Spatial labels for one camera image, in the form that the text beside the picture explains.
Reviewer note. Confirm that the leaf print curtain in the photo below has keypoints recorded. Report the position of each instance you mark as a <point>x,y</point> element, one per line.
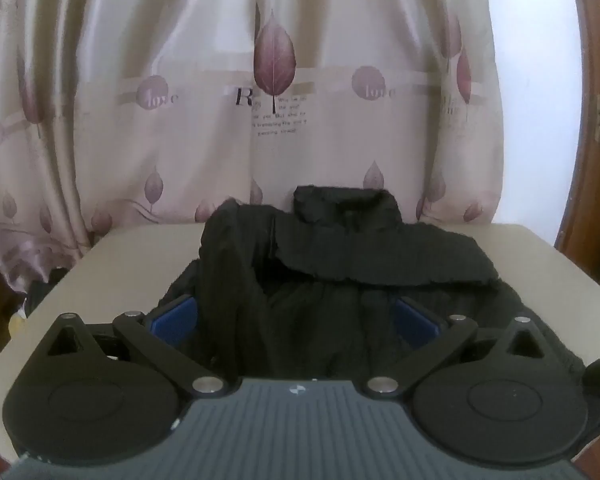
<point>180,135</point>

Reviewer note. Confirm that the black garment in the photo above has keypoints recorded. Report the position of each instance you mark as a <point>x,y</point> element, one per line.
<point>330,260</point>

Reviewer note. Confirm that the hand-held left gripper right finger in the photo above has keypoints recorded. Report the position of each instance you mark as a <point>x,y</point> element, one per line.
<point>416,321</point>

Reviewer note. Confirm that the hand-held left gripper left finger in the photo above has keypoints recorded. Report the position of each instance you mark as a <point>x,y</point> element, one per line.
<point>172,319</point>

